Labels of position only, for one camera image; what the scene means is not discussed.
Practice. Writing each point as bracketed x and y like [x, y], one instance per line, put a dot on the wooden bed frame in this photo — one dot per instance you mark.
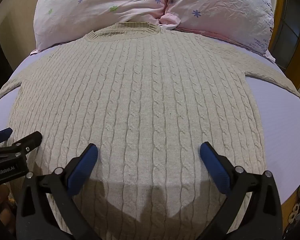
[293, 35]

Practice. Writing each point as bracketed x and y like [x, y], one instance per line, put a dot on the person's left hand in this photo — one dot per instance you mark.
[1, 196]

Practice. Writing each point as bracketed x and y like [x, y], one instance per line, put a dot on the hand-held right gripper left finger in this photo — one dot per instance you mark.
[83, 168]

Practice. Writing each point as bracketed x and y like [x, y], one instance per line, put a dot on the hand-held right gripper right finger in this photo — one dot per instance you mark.
[213, 165]

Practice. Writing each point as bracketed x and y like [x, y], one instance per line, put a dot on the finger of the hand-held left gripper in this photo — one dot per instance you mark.
[2, 133]
[30, 140]

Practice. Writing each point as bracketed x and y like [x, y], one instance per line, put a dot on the lavender bed sheet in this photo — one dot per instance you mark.
[282, 120]

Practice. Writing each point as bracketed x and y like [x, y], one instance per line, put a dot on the pink floral pillow with tree print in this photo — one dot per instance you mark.
[90, 7]

